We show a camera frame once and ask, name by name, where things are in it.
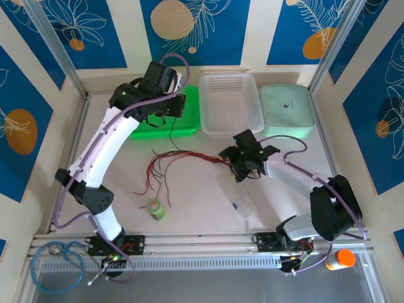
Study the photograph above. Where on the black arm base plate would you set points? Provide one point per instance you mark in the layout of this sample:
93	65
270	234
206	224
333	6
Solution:
266	241
135	243

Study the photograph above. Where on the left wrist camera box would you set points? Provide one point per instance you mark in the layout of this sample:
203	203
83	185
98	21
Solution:
179	79

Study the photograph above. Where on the grey metal panel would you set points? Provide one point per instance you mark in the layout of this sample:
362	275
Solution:
205	287

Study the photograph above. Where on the blue stethoscope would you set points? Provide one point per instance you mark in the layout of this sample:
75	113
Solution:
35	268

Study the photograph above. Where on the green plastic basket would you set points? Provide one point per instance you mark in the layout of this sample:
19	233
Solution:
189	126

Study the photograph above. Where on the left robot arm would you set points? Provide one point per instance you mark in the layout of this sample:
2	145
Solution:
107	148

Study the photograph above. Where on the orange capped bottle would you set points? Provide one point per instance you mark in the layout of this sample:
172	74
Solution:
342	259

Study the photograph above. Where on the pale green lidded container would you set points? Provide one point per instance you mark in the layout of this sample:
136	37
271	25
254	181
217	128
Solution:
287	107

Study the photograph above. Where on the aluminium frame rail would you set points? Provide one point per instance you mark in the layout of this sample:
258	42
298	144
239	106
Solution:
202	241

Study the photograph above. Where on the small green jar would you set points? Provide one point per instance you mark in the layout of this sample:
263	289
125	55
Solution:
156	209

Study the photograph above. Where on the aluminium frame post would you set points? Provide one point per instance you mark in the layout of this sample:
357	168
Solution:
334	44
53	47

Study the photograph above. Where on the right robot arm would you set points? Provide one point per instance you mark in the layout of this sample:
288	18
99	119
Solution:
293	176

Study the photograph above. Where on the white plastic basket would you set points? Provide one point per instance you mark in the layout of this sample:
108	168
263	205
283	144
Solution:
230	104

